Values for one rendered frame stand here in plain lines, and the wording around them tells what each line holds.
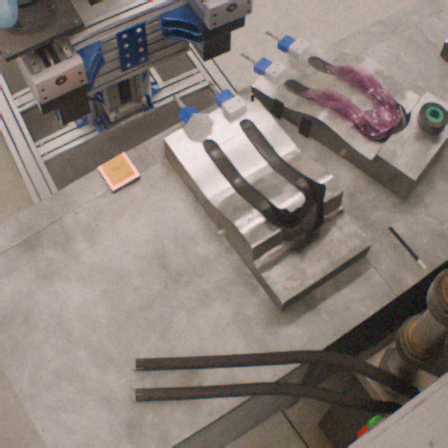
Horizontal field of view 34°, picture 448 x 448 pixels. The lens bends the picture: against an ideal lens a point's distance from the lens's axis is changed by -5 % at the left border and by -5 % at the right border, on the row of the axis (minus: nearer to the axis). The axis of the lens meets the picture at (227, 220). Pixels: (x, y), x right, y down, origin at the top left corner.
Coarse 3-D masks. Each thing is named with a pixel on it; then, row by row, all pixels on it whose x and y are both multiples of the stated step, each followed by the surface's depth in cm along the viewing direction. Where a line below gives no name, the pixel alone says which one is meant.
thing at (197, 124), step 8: (176, 96) 187; (184, 112) 183; (192, 112) 184; (184, 120) 184; (192, 120) 181; (200, 120) 181; (208, 120) 183; (184, 128) 183; (192, 128) 182; (200, 128) 181; (208, 128) 183; (192, 136) 182; (200, 136) 184
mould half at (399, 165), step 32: (288, 64) 199; (256, 96) 198; (288, 96) 194; (352, 96) 190; (416, 96) 193; (320, 128) 189; (416, 128) 184; (352, 160) 190; (384, 160) 180; (416, 160) 180
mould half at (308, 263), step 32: (224, 128) 185; (192, 160) 181; (256, 160) 182; (288, 160) 181; (192, 192) 186; (224, 192) 178; (288, 192) 173; (224, 224) 176; (256, 224) 168; (352, 224) 177; (256, 256) 171; (288, 256) 173; (320, 256) 173; (352, 256) 174; (288, 288) 170
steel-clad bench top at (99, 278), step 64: (384, 64) 207; (64, 192) 186; (128, 192) 187; (384, 192) 188; (0, 256) 178; (64, 256) 179; (128, 256) 179; (192, 256) 179; (384, 256) 180; (0, 320) 171; (64, 320) 171; (128, 320) 172; (192, 320) 172; (256, 320) 173; (320, 320) 173; (64, 384) 164; (128, 384) 165; (192, 384) 165
